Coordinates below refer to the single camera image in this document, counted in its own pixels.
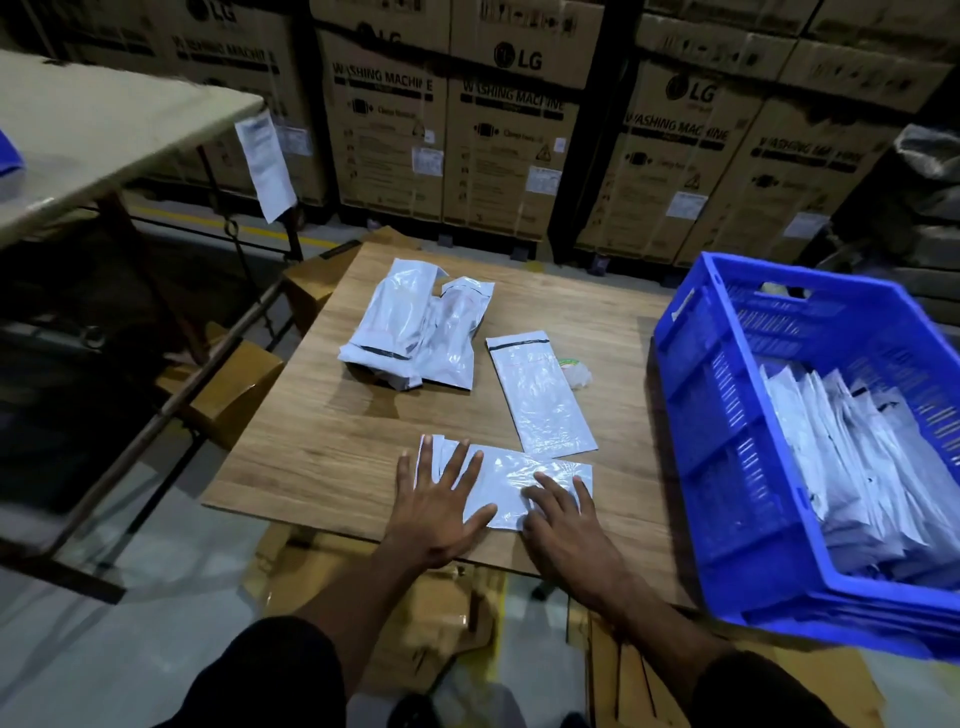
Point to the person's left hand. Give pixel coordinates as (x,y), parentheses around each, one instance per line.
(431,521)

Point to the person's right hand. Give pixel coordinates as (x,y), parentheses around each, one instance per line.
(570,544)

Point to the person's left middle finger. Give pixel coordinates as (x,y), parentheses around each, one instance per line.
(453,466)

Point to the person's left little finger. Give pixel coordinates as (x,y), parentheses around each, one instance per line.
(405,472)

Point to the person's left thumb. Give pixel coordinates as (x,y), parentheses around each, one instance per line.
(481,516)

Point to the person's right thumb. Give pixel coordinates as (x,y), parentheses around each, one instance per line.
(536,500)

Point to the person's right forearm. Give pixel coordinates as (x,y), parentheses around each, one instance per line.
(660,630)

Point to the person's left forearm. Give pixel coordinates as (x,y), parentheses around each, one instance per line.
(352,607)

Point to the wooden table board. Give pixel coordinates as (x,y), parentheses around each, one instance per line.
(337,435)

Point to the long white plastic pouch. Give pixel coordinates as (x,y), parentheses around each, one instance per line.
(541,394)

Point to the flattened brown cardboard box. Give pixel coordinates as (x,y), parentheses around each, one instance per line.
(420,615)

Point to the filled white plastic pouch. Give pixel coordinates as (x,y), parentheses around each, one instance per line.
(394,322)
(456,334)

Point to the small crumpled clear wrapper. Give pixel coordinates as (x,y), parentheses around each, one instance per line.
(574,372)

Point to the blue plastic crate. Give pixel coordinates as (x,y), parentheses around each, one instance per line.
(720,450)

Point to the pile of white pouches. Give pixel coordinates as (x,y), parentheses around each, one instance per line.
(862,465)

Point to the white paper sheet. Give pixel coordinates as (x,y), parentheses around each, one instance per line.
(266,165)

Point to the stack of large cardboard boxes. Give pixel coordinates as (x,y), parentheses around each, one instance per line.
(510,127)

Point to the beige folding table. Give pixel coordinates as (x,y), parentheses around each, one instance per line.
(97,150)

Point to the grey wrapped bundle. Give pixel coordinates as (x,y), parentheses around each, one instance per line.
(926,217)

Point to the blue plastic object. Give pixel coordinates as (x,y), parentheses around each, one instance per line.
(9,161)

